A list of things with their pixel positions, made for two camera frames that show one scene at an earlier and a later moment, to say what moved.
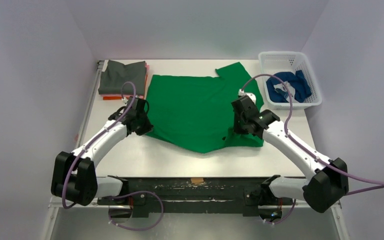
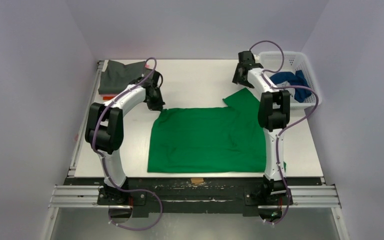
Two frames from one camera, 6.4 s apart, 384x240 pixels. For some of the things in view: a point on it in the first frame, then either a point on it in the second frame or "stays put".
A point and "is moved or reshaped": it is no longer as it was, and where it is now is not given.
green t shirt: (195, 112) is moved or reshaped
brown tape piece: (196, 180) stays put
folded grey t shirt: (111, 80) stays put
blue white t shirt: (300, 83) stays put
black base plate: (151, 197) stays put
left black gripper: (147, 127) → (158, 105)
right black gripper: (240, 124) → (241, 76)
